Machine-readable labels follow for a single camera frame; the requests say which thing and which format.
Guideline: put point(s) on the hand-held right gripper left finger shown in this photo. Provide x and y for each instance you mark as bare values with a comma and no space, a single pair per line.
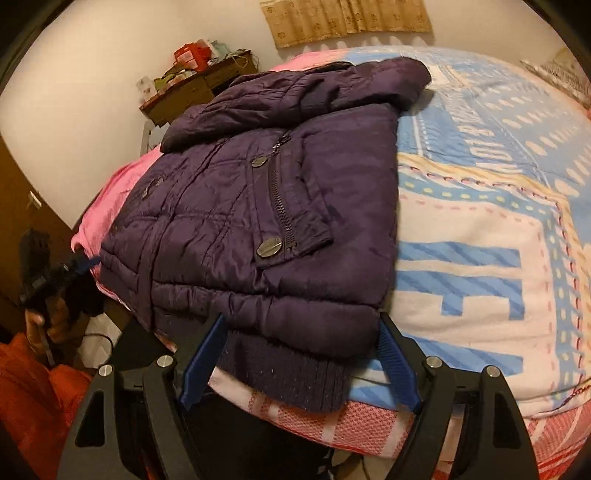
203,364

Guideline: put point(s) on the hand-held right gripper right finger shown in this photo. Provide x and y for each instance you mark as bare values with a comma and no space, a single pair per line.
397,364

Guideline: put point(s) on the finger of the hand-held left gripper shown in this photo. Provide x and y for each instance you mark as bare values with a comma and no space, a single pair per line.
85,264

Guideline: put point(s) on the purple padded jacket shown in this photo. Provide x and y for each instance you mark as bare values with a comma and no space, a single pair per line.
277,207

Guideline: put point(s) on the person's left hand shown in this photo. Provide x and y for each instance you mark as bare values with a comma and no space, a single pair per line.
57,323

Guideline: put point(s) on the brown wooden door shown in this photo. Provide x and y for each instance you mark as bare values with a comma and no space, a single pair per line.
23,207

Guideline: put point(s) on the brown wooden desk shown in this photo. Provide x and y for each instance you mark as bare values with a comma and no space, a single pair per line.
184,99

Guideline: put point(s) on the blue patterned blanket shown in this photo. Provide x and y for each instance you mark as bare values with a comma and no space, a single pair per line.
485,184

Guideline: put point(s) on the green cloth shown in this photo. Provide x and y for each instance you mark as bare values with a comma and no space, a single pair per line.
168,79

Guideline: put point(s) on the red gift box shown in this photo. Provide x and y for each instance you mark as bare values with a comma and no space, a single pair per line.
189,55

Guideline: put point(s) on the patterned pillow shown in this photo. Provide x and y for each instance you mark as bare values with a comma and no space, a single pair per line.
563,69

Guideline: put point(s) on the beige patterned curtain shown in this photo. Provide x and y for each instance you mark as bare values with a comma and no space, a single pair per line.
346,18

